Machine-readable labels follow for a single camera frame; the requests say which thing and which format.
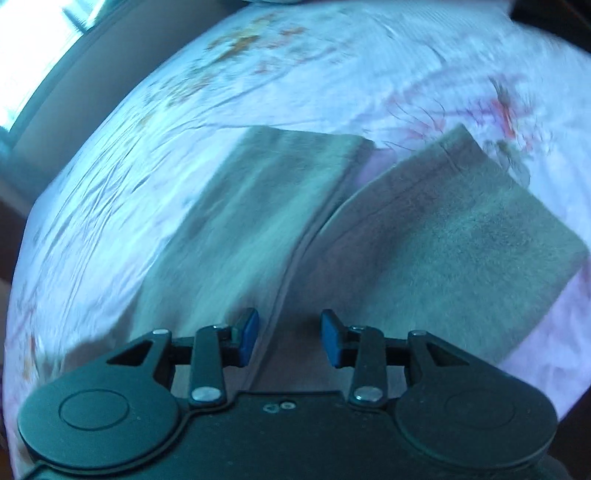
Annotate window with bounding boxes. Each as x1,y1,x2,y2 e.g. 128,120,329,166
0,0,112,136

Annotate floral pink bed sheet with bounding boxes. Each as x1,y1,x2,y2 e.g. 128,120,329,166
2,0,591,480

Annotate grey fleece pants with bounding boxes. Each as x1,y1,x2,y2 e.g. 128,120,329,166
129,124,590,393

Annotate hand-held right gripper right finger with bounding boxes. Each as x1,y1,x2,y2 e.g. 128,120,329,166
321,309,481,409

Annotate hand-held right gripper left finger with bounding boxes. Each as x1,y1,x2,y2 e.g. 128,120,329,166
106,308,260,409

